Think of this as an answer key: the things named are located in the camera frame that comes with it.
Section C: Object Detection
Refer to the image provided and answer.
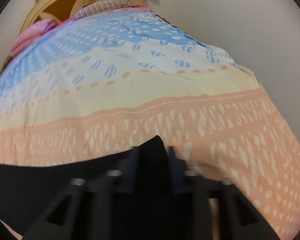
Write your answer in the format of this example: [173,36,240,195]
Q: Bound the black pants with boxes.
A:
[0,137,192,239]

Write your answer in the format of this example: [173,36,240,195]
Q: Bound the peach blue patterned bedspread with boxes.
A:
[0,8,300,239]

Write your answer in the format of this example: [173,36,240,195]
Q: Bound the brown fuzzy item beside bed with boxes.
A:
[0,55,12,74]

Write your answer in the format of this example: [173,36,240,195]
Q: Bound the folded pink blanket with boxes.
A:
[10,18,58,57]

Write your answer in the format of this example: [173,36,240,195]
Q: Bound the plaid pillow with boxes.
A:
[73,0,138,21]

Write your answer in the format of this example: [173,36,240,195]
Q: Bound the cream wooden headboard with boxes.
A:
[20,0,147,33]

